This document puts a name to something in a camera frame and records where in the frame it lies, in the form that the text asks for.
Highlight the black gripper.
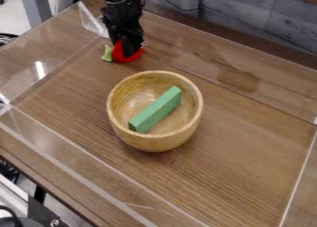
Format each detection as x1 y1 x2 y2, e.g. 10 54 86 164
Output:
101 5 143 57

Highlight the red plush strawberry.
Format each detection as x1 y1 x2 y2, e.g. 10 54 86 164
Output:
102 40 143 63

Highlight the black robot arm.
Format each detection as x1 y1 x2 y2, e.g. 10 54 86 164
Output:
101 0 143 61

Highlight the wooden bowl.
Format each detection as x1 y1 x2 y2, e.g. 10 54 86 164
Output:
107 70 204 153

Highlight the green rectangular block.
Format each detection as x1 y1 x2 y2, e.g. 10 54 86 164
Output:
127 86 182 133

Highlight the clear acrylic corner bracket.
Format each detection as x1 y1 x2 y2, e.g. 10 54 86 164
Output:
78 1 109 39

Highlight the grey post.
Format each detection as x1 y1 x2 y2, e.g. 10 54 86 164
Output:
23 0 54 28

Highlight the black metal bracket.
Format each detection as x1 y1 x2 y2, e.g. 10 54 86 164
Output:
27 196 70 227

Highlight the black cable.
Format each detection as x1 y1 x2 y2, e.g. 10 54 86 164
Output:
0 205 23 227

